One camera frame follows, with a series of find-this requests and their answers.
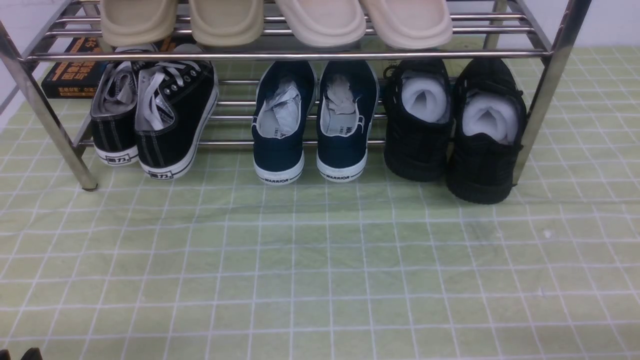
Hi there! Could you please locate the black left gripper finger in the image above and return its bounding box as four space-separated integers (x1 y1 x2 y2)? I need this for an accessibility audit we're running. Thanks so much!
20 347 42 360

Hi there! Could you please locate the black canvas sneaker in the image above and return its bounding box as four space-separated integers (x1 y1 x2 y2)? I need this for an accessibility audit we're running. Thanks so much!
134 59 219 181
89 60 154 167

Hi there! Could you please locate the metal shoe rack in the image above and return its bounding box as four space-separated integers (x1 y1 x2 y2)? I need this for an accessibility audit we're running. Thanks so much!
1 0 592 192

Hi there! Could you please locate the black orange book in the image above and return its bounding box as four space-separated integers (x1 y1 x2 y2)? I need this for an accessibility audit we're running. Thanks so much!
40 37 177 100

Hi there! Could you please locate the tan slipper far left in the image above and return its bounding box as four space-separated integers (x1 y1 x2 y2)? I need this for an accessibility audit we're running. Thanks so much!
99 0 179 47

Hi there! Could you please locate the tan slipper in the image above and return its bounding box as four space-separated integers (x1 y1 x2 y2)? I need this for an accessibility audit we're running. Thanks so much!
99 0 179 47
189 0 265 47

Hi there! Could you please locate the navy sneaker left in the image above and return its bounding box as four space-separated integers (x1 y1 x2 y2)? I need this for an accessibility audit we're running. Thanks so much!
251 60 317 186

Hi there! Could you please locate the navy sneaker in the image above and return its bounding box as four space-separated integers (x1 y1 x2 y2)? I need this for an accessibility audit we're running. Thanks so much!
251 60 317 186
317 60 380 183

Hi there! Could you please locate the navy sneaker right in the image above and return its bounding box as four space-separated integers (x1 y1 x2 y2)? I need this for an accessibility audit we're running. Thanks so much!
317 60 380 183

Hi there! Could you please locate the cream slipper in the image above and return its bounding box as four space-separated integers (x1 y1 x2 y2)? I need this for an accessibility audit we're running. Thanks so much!
275 0 367 48
360 0 453 50

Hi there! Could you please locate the black knit shoe left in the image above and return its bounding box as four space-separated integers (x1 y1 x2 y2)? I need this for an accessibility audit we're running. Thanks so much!
382 58 454 183

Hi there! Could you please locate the black knit shoe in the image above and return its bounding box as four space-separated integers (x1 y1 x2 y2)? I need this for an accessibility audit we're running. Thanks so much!
382 58 454 183
445 58 527 205

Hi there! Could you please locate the cream slipper far right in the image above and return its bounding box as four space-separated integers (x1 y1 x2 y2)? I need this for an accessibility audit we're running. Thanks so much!
360 0 453 50

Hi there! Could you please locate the black knit shoe right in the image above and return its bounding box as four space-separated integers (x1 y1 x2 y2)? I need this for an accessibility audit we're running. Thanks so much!
445 58 527 205

